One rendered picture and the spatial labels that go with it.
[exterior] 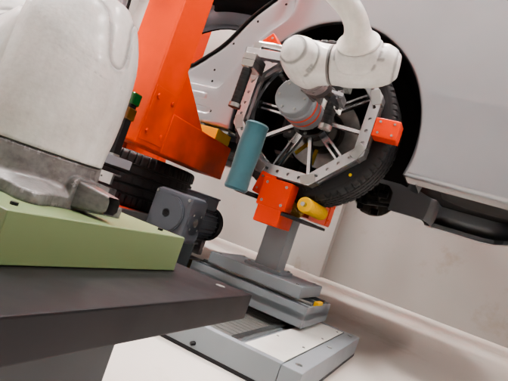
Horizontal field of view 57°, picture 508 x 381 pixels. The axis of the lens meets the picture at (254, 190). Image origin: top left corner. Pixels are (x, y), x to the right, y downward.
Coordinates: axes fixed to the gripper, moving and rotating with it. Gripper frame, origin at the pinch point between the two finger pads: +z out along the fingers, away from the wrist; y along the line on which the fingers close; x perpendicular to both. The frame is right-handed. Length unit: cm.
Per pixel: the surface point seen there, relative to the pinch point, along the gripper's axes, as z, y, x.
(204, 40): 270, -253, 119
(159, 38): -13, -65, 7
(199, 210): 9, -39, -46
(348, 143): 50, -5, 0
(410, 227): 374, -2, -1
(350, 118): 50, -7, 11
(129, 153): 14, -82, -34
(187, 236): 8, -39, -57
